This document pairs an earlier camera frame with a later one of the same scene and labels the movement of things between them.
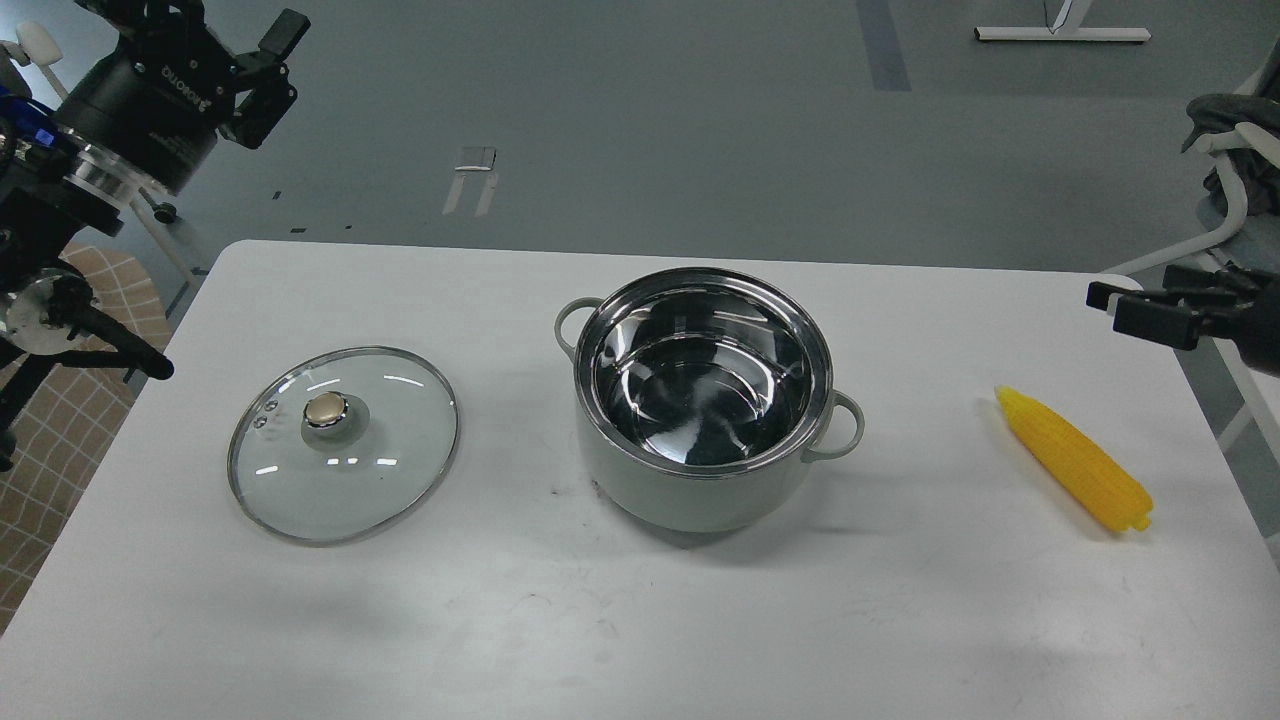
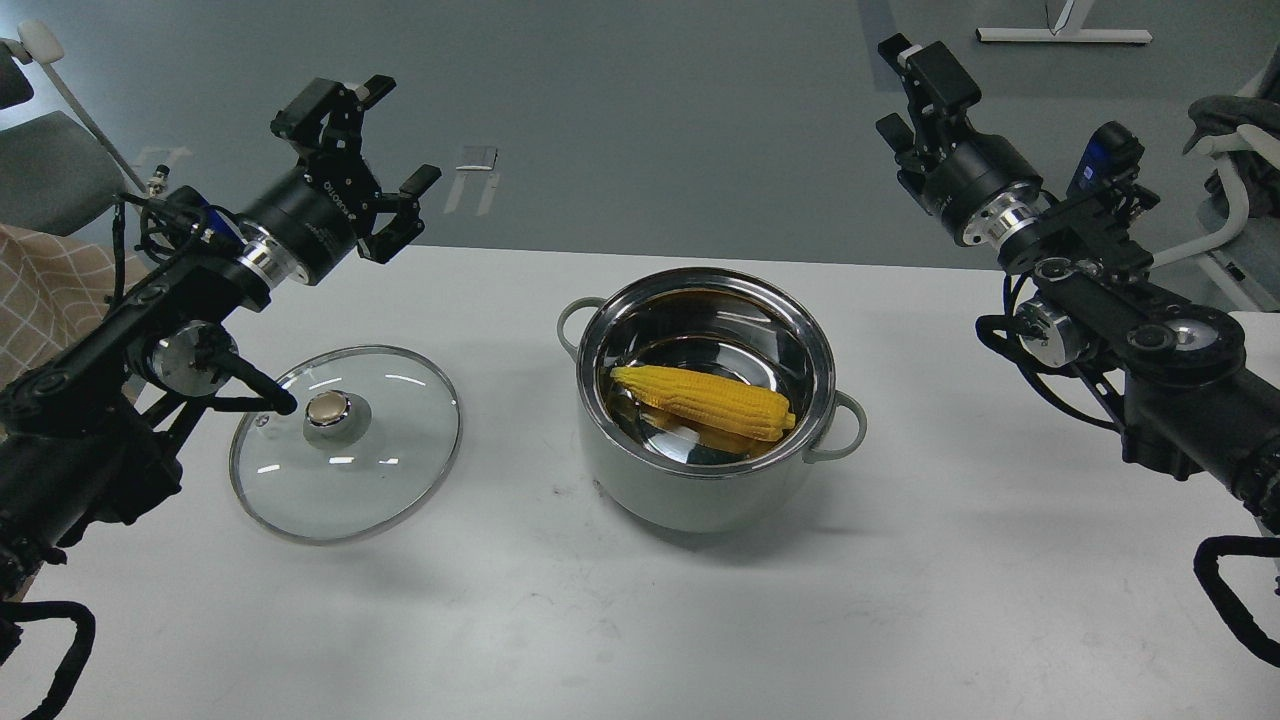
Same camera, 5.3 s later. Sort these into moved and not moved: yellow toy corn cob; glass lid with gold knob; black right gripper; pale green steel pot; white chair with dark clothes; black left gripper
Moved: black right gripper; yellow toy corn cob; black left gripper
Not moved: white chair with dark clothes; pale green steel pot; glass lid with gold knob
